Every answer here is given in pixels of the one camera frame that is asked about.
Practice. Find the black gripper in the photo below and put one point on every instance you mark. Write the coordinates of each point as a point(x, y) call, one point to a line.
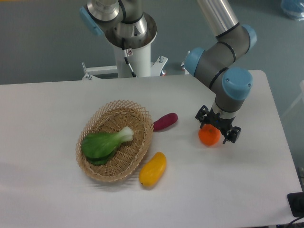
point(230, 133)

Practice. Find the orange fruit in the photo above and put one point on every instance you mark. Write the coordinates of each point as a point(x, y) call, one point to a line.
point(209, 135)

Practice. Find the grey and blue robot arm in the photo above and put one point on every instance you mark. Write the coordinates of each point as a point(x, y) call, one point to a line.
point(212, 67)

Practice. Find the purple sweet potato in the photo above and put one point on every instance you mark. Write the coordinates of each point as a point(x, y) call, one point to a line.
point(165, 122)

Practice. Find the yellow mango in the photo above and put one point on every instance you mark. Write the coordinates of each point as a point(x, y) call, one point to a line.
point(153, 170)

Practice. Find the woven wicker basket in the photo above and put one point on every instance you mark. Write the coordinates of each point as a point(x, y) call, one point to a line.
point(112, 118)

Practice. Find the black device at table edge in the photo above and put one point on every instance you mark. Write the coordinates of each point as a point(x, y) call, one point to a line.
point(296, 203)

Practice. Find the green bok choy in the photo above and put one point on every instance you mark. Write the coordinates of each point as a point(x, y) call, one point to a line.
point(98, 148)

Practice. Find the blue object top right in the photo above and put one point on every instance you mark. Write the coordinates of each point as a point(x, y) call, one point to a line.
point(293, 9)

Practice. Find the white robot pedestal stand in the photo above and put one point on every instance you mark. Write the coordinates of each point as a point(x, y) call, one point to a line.
point(132, 50)

